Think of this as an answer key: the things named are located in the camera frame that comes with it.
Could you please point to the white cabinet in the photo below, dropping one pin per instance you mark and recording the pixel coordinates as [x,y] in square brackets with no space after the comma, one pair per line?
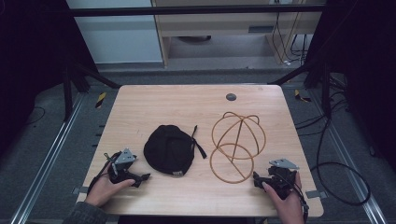
[118,40]

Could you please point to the black horizontal bar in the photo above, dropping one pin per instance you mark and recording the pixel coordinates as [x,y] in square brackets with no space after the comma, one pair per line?
[186,11]

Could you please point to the grey round table grommet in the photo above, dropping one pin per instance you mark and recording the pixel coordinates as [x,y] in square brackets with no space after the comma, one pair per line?
[231,96]

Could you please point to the person's left hand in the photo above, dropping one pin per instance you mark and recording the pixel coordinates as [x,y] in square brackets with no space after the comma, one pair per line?
[101,191]

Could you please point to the grey metal table bracket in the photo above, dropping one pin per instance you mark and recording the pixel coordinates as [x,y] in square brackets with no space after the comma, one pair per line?
[80,190]
[316,194]

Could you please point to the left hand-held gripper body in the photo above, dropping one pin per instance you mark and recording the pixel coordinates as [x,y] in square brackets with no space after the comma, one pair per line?
[124,157]

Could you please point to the black metal stand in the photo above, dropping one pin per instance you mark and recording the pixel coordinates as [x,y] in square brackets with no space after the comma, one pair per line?
[67,93]
[326,90]

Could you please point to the black cap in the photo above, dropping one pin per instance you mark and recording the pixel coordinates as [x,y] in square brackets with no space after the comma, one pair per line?
[169,149]

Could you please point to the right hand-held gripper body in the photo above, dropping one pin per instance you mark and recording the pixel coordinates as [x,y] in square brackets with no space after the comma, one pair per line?
[285,182]

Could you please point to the yellow black striped tape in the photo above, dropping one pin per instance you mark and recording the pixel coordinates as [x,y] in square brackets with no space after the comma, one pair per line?
[300,96]
[100,100]

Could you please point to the black curtain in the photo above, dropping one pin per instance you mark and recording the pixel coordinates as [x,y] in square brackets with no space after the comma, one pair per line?
[367,62]
[31,62]

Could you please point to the person's right hand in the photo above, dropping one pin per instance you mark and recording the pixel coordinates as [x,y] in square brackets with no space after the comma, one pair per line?
[291,208]

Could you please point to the light wooden desk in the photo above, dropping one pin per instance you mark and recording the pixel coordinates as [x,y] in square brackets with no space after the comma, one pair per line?
[218,23]

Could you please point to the aluminium floor rail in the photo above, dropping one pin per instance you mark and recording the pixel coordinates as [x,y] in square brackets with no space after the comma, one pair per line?
[351,165]
[46,158]

